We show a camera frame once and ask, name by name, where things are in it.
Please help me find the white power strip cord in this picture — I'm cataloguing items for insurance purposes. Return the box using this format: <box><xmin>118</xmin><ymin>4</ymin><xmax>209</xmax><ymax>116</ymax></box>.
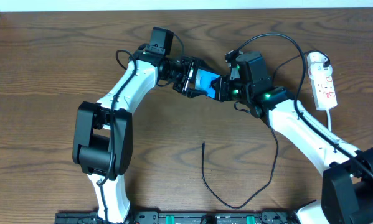
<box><xmin>325</xmin><ymin>108</ymin><xmax>333</xmax><ymax>131</ymax></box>

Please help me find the white power strip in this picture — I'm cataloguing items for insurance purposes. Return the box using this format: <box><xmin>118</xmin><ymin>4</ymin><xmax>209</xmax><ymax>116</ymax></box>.
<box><xmin>308</xmin><ymin>63</ymin><xmax>338</xmax><ymax>111</ymax></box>

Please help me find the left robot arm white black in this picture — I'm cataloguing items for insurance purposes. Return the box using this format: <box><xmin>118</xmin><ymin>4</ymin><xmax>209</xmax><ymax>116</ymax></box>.
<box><xmin>72</xmin><ymin>49</ymin><xmax>218</xmax><ymax>223</ymax></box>

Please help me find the Galaxy smartphone blue screen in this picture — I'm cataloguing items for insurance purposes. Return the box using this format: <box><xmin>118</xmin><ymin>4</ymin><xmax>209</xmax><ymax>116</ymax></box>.
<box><xmin>195</xmin><ymin>69</ymin><xmax>220</xmax><ymax>98</ymax></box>

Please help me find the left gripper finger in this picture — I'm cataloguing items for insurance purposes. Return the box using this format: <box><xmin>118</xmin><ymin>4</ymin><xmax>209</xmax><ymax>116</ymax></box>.
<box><xmin>198</xmin><ymin>59</ymin><xmax>217</xmax><ymax>74</ymax></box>
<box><xmin>186</xmin><ymin>88</ymin><xmax>207</xmax><ymax>98</ymax></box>

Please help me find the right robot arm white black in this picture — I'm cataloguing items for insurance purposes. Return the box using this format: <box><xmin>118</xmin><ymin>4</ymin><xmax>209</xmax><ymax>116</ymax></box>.
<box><xmin>209</xmin><ymin>52</ymin><xmax>373</xmax><ymax>223</ymax></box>

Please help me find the white USB wall charger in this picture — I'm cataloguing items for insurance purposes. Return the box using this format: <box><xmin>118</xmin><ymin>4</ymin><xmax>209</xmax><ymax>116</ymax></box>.
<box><xmin>306</xmin><ymin>52</ymin><xmax>333</xmax><ymax>72</ymax></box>

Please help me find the black USB charging cable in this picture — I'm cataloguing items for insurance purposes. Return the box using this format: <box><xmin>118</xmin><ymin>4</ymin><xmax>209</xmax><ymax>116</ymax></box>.
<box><xmin>201</xmin><ymin>49</ymin><xmax>331</xmax><ymax>210</ymax></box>

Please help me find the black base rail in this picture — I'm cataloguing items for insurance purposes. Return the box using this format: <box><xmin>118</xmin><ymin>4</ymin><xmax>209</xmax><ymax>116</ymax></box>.
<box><xmin>54</xmin><ymin>211</ymin><xmax>299</xmax><ymax>224</ymax></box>

